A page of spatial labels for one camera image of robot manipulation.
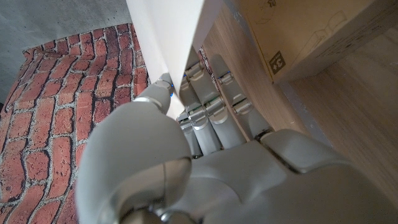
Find thin beige folder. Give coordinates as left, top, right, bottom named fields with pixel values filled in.
left=126, top=0, right=225, bottom=121

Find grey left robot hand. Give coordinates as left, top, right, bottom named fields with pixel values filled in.
left=74, top=46, right=398, bottom=224

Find cardboard packing box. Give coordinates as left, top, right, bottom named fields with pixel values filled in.
left=229, top=0, right=398, bottom=85

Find red brick print backdrop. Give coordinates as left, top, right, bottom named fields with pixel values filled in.
left=0, top=23, right=150, bottom=224

